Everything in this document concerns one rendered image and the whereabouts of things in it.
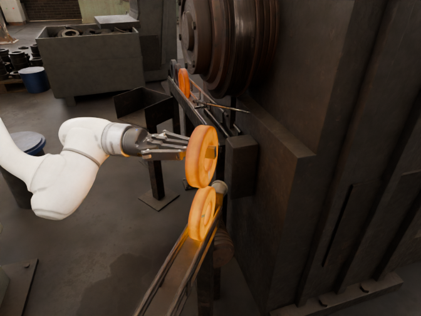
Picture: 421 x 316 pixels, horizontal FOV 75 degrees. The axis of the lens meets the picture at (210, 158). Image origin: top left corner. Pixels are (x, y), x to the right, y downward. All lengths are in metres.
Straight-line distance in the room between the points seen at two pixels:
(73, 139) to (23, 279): 1.09
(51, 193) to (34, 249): 1.18
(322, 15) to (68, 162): 0.69
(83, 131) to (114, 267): 0.99
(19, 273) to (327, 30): 1.70
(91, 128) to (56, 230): 1.23
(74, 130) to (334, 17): 0.68
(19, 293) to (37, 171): 1.03
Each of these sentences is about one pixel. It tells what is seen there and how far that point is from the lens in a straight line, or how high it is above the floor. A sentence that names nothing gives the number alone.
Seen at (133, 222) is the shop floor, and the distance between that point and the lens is 1.81.
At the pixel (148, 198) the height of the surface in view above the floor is 0.01.
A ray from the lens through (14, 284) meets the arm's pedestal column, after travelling 1.76.
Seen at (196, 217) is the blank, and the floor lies 0.75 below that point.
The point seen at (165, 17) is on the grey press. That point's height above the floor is 0.82.
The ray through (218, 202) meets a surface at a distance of 0.87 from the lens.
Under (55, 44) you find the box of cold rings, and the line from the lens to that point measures 3.43.
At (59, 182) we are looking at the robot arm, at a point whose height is 0.87.
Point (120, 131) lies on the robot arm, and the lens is 0.74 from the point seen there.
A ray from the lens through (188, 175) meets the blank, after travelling 0.63.
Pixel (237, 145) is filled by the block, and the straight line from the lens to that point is 0.93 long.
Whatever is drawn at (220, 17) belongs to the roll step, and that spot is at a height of 1.18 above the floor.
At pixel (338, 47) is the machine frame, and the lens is 0.71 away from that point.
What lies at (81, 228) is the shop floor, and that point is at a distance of 1.89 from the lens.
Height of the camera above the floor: 1.28
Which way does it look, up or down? 34 degrees down
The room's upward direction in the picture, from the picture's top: straight up
